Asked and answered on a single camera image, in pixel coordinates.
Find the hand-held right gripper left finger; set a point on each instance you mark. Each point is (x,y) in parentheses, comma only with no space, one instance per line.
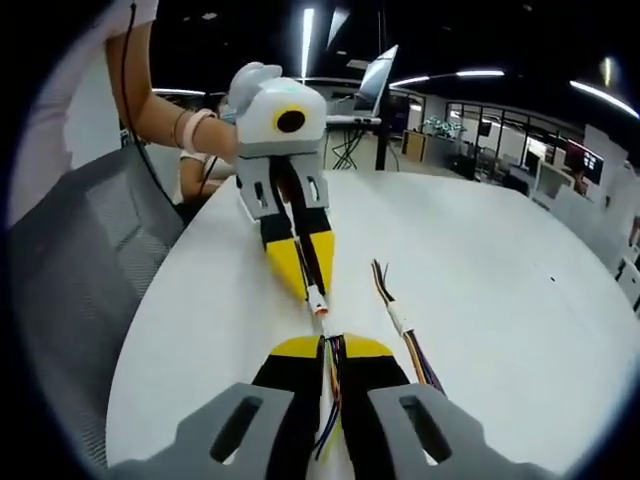
(280,380)

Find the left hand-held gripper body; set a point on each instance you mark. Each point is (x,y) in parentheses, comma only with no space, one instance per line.
(265,115)

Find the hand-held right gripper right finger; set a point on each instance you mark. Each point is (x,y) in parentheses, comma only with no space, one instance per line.
(370,380)

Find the pink wristband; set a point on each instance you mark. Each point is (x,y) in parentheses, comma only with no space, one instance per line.
(192,130)

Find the open laptop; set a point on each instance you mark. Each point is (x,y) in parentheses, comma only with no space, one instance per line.
(375,80)

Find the black-legged laptop desk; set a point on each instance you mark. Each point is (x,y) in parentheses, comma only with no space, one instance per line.
(381,145)

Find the wooden cabinet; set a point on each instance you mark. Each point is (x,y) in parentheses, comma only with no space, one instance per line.
(413,145)

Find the grey mesh office chair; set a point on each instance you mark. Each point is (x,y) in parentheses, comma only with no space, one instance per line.
(75,250)

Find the monitor with red screen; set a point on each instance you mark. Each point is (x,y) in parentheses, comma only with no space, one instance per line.
(585,161)

